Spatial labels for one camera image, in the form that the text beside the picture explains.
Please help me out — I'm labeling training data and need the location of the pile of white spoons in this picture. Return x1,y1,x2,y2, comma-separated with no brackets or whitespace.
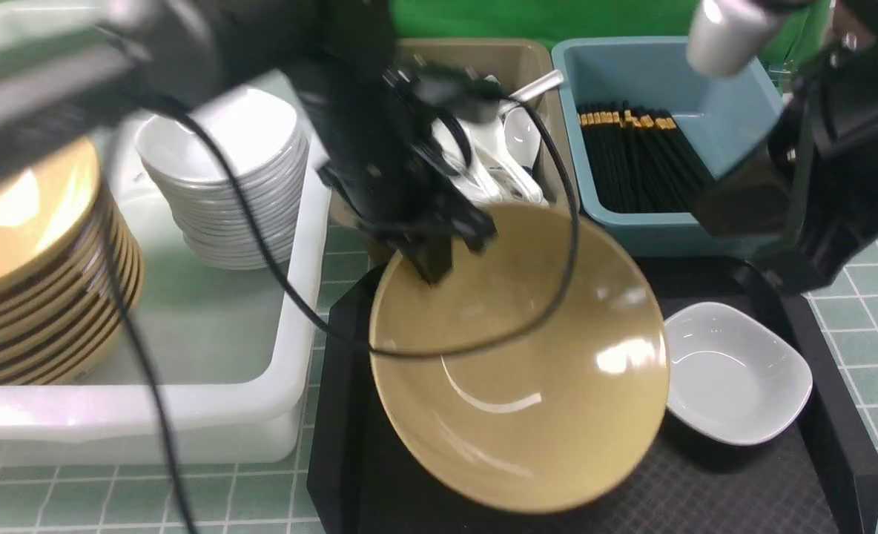
432,101,548,205

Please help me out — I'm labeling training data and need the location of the yellow noodle bowl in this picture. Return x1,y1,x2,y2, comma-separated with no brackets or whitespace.
370,203,670,513

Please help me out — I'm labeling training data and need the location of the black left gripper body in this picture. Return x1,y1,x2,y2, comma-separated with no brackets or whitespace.
291,59,506,251

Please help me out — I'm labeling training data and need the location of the blue plastic chopstick bin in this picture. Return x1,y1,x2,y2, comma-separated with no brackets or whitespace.
552,36,784,258

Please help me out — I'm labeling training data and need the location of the white square sauce dish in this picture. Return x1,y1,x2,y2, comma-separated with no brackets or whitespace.
664,302,814,446

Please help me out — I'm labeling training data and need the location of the brown plastic spoon bin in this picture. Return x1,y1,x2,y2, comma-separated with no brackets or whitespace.
330,39,581,262

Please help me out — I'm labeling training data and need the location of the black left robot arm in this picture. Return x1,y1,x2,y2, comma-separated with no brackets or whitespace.
0,1,504,283

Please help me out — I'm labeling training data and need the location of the stack of yellow bowls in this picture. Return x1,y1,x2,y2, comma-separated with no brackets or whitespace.
0,139,145,386

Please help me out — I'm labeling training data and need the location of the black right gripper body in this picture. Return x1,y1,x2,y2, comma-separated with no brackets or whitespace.
691,35,878,294

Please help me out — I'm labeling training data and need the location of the black serving tray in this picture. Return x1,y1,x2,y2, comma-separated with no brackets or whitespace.
306,257,878,533

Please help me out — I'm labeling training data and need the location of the bundle of black chopsticks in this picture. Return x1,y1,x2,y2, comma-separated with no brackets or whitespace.
577,101,715,214

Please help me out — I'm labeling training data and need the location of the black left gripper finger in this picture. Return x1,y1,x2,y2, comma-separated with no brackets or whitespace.
402,237,452,286

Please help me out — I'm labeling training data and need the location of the stack of white dishes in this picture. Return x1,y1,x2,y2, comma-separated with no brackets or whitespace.
135,85,310,270

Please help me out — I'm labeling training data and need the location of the large translucent white tub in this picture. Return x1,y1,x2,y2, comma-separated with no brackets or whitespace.
0,0,356,467

